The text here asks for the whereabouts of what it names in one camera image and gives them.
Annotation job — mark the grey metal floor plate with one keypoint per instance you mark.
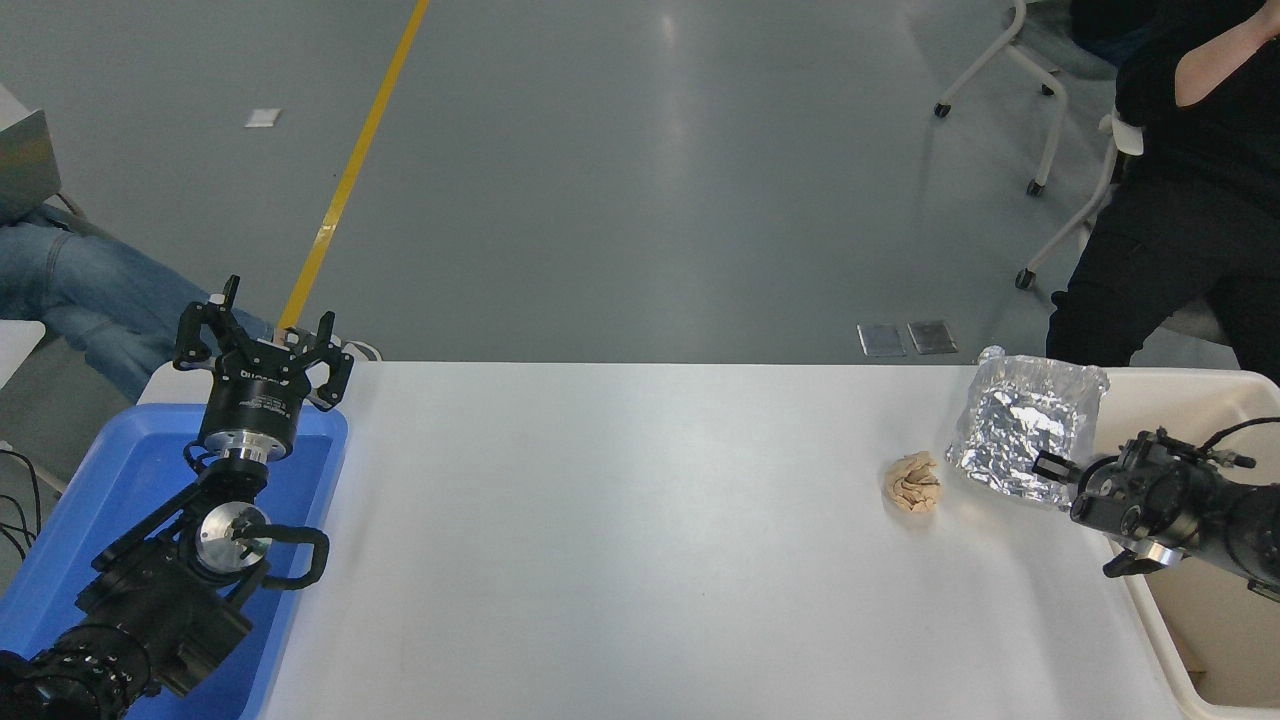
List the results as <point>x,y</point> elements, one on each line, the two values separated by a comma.
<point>882,340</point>
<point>932,337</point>

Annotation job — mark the white chair seat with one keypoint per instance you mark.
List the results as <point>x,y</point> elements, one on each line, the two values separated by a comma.
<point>15,350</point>

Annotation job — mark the white shoe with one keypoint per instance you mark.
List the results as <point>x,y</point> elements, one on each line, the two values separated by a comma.
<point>358,351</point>

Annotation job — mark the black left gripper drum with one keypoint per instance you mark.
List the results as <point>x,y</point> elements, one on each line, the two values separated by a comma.
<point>250,405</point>

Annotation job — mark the white paper scrap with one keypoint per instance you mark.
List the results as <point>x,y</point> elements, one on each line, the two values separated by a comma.
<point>262,117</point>

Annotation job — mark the blue plastic tray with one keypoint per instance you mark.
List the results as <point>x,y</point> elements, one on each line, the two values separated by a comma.
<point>110,480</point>

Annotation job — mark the seated person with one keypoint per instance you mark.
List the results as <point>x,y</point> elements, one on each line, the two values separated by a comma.
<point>90,290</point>

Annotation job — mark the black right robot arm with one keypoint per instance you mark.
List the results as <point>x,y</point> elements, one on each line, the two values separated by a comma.
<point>1150,500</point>

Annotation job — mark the silver foil plate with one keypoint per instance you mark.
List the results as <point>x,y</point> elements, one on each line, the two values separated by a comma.
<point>1010,430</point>

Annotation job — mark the grey laptop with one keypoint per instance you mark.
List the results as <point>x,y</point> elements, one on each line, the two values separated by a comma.
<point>25,160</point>

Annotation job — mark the crumpled tan paper ball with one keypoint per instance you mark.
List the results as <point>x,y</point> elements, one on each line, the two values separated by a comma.
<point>912,482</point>

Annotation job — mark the person's forearm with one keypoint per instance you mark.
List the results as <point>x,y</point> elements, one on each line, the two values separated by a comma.
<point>1215,70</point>

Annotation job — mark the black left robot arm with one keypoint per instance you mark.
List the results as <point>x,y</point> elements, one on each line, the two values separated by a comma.
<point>150,600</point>

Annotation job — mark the large pale bin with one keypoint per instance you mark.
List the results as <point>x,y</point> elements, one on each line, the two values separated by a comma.
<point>1240,640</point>

